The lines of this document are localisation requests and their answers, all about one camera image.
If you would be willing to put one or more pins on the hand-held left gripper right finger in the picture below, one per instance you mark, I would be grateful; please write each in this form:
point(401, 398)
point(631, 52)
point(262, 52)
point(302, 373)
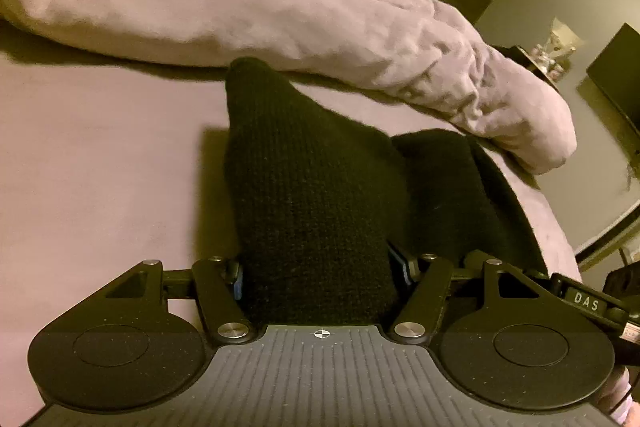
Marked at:
point(400, 269)

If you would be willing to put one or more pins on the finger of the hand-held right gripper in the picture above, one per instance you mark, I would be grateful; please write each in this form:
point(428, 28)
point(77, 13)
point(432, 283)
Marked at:
point(475, 259)

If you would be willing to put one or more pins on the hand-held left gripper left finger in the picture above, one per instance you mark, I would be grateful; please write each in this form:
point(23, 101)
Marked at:
point(239, 288)

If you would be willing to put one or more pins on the black knit sweater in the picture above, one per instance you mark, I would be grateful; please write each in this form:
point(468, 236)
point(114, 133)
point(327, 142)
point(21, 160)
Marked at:
point(310, 207)

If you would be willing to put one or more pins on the bed with purple sheet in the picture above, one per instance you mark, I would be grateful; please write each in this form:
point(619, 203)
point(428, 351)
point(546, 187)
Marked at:
point(100, 182)

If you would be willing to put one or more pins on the round wooden side shelf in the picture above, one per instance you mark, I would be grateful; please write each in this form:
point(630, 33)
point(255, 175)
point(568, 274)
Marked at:
point(530, 62)

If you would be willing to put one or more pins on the wrapped flower bouquet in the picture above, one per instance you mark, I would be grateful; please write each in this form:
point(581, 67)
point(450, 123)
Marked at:
point(560, 39)

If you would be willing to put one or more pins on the black wall television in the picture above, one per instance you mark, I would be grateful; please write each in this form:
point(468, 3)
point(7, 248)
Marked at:
point(620, 77)

